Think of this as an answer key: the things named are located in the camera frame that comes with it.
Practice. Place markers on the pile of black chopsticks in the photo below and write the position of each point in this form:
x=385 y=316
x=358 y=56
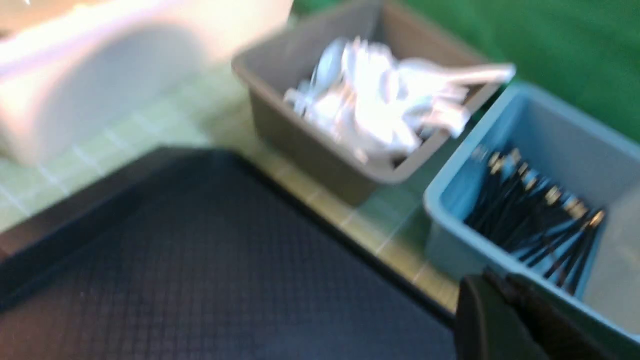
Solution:
x=530 y=216

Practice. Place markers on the black plastic serving tray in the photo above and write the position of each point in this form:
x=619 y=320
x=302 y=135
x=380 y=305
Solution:
x=195 y=254

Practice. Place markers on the large white plastic tub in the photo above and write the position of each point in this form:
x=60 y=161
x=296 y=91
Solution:
x=70 y=67

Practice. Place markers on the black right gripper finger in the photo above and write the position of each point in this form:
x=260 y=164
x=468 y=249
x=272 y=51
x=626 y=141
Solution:
x=506 y=319

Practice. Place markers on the grey plastic spoon bin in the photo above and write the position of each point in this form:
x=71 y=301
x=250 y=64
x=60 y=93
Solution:
x=281 y=60

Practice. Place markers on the blue plastic chopstick bin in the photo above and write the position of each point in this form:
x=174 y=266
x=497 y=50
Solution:
x=587 y=158

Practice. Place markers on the pile of white spoons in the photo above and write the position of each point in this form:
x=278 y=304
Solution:
x=375 y=105

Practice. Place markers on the white spoon sticking out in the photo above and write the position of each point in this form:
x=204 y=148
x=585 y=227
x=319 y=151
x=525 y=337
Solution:
x=465 y=75

